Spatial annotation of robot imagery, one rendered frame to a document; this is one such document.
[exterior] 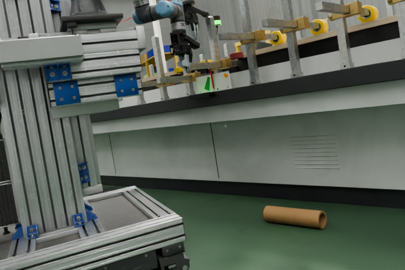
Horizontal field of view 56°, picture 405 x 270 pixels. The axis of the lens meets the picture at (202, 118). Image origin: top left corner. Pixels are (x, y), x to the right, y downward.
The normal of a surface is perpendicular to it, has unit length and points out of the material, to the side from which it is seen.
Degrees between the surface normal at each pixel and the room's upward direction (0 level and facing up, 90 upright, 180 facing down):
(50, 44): 90
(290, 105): 90
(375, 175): 90
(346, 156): 90
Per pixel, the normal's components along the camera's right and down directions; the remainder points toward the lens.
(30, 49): 0.38, -0.02
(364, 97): -0.68, 0.14
